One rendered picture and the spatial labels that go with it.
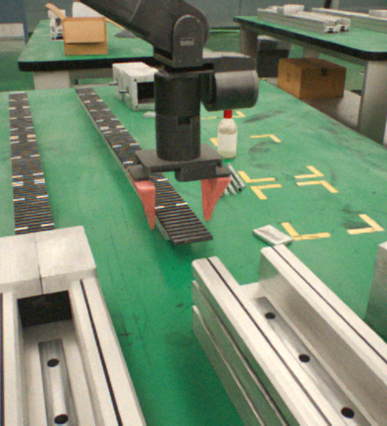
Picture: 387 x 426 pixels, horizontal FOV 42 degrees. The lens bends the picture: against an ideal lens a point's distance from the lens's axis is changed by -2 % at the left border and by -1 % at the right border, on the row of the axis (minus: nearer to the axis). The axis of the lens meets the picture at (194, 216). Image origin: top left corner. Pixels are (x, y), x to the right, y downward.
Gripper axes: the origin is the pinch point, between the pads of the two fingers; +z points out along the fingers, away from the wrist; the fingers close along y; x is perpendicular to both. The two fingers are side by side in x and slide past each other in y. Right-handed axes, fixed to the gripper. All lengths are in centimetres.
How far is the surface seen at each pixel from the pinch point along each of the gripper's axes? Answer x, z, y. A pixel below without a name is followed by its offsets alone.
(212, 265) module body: -21.5, -5.4, -3.3
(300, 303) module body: -28.2, -4.2, 2.5
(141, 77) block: 73, -6, 12
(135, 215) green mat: 9.3, 3.1, -4.3
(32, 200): 12.2, -0.4, -18.9
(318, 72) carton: 293, 39, 204
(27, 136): 47, 0, -19
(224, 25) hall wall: 1030, 68, 418
